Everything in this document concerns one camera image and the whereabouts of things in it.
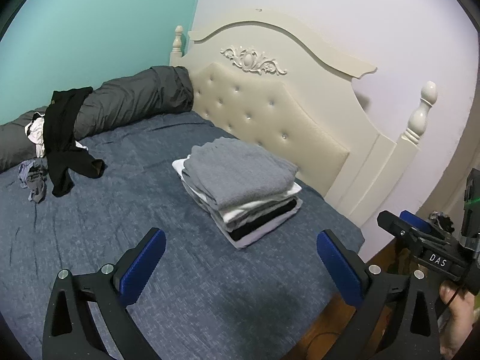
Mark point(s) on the black pants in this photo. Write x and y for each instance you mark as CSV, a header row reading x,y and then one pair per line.
x,y
63,131

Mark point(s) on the white crumpled garment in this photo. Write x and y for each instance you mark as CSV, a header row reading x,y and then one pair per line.
x,y
35,131

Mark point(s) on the dark crumpled cloth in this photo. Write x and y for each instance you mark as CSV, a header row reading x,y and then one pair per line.
x,y
442,221

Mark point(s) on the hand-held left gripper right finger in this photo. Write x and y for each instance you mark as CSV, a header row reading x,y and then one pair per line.
x,y
339,268

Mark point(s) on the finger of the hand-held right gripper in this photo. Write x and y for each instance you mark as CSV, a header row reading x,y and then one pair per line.
x,y
416,221
397,225

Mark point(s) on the light grey folded garment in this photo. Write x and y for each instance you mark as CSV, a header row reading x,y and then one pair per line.
x,y
258,234

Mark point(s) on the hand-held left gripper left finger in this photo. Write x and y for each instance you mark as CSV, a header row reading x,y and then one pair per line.
x,y
144,266

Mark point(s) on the white folded shirt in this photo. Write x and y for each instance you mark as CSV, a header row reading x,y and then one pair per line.
x,y
258,204

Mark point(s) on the dark grey rolled duvet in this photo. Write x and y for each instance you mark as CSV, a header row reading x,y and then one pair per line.
x,y
123,105

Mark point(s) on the person's right hand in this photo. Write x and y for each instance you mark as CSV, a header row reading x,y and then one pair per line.
x,y
455,315

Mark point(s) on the grey fleece sweater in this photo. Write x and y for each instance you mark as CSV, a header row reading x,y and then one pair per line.
x,y
240,172

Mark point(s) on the grey crumpled garment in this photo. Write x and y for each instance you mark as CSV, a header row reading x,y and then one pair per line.
x,y
37,183

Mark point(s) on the cream tufted headboard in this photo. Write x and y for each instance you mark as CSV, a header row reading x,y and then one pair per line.
x,y
300,93

